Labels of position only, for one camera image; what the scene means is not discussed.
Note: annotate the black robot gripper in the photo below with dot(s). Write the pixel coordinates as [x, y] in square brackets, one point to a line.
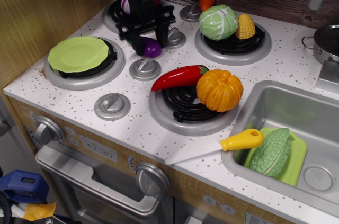
[162, 30]

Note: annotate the purple toy eggplant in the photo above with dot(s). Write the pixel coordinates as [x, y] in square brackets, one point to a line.
[151, 48]

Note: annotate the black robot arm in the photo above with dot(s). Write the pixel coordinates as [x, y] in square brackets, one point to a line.
[145, 17]

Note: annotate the light green toy plate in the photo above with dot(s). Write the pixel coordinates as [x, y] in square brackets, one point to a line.
[78, 54]

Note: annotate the silver stovetop knob upper middle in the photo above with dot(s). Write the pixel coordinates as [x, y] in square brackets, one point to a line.
[175, 39]

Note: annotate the silver stovetop knob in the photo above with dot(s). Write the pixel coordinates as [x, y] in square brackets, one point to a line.
[175, 39]
[145, 69]
[191, 13]
[111, 107]

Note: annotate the silver stovetop knob lower middle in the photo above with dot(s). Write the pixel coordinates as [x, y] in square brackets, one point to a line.
[145, 69]

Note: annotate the purple white toy onion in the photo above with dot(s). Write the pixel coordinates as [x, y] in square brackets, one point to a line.
[125, 6]

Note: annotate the back left stove burner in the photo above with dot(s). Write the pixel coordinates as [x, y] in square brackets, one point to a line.
[113, 15]

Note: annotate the stove burner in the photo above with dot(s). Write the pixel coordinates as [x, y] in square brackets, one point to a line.
[179, 110]
[113, 15]
[234, 51]
[107, 71]

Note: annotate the silver stovetop knob far back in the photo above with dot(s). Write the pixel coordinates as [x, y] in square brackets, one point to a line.
[191, 13]

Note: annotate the red toy chili pepper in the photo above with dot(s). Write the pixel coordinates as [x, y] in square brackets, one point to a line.
[184, 76]

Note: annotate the green toy cabbage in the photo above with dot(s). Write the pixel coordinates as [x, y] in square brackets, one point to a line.
[218, 22]

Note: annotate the front left stove burner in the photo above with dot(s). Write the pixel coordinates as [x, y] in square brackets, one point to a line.
[107, 71]

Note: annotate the front right stove burner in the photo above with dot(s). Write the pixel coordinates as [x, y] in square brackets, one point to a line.
[179, 110]

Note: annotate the silver stovetop knob front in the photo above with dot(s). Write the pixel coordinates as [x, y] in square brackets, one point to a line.
[111, 107]

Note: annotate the back right stove burner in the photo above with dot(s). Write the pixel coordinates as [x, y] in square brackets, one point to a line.
[234, 51]

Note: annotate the orange toy pumpkin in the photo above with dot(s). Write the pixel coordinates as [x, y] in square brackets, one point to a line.
[219, 90]

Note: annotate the yellow toy corn cob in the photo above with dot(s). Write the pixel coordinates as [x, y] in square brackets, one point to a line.
[246, 27]

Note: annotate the oven clock display panel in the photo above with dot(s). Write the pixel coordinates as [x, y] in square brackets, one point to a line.
[100, 149]

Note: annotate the silver toy sink basin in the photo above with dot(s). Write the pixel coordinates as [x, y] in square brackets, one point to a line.
[311, 117]

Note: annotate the left oven dial knob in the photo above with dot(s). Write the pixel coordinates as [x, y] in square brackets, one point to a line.
[47, 131]

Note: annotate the oven dial knob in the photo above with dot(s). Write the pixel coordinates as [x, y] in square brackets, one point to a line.
[150, 179]
[47, 131]

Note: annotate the right oven dial knob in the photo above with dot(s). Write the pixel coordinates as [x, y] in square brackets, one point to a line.
[150, 179]

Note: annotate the green toy bitter gourd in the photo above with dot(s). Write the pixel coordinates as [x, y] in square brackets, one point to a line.
[271, 157]

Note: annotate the silver toy pot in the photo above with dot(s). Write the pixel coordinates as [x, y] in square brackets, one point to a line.
[325, 46]

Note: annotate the light green cutting board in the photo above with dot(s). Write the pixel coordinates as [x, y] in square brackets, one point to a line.
[289, 173]

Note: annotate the blue clamp device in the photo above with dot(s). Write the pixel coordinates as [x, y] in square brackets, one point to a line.
[24, 187]

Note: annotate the yellow cloth scrap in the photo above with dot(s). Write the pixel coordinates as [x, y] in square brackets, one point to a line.
[36, 211]

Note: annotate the yellow handled toy knife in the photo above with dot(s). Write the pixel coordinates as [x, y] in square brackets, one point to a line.
[247, 139]

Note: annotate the silver oven door handle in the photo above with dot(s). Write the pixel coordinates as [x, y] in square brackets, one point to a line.
[81, 175]

